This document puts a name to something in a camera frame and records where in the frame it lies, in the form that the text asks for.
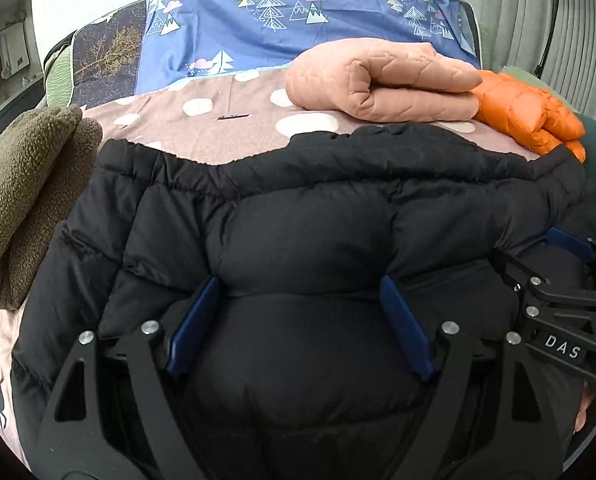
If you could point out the black puffer jacket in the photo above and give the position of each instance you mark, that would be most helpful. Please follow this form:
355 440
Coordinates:
303 240

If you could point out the peach quilted jacket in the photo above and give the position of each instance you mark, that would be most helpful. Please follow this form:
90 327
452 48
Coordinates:
377 80

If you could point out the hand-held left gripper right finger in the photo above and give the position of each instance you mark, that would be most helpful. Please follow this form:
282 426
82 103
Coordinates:
405 325

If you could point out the pink polka dot blanket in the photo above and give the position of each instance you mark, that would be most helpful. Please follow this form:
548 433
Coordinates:
178 125

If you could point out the small black object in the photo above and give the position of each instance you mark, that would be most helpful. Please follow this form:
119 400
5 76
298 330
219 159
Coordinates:
233 117

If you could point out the blue tree-print pillow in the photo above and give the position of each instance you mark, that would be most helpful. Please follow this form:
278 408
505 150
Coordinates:
218 20

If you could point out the dark tree-print pillow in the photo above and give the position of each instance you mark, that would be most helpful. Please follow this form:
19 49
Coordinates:
103 60

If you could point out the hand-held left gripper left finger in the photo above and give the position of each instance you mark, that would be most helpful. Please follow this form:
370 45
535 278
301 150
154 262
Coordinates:
195 325

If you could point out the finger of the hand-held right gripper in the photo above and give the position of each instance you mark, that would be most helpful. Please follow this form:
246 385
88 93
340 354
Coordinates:
515 270
570 242

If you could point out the brown fleece garment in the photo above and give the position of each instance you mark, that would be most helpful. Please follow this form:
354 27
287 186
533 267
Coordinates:
23 185

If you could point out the orange puffer jacket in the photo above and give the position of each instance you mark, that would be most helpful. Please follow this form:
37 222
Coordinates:
522 110

